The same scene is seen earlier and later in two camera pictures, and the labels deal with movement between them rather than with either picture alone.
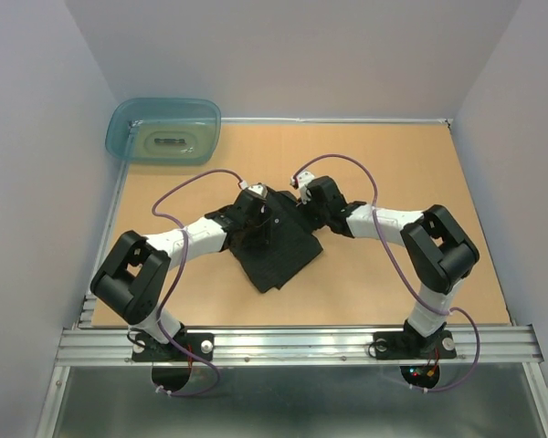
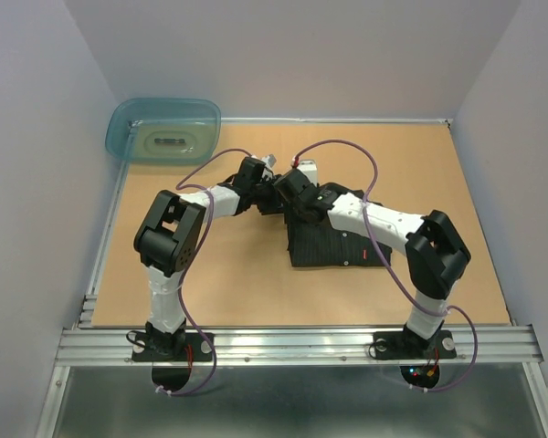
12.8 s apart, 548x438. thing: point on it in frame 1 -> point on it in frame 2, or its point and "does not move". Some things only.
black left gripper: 264,236 -> 275,205
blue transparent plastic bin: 164,130 does not move
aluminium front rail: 90,346 does not move
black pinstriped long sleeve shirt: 285,245 -> 319,244
